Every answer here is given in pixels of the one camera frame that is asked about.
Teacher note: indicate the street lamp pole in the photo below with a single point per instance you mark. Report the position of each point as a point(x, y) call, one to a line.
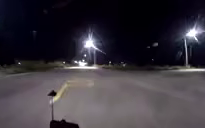
point(186, 53)
point(94, 56)

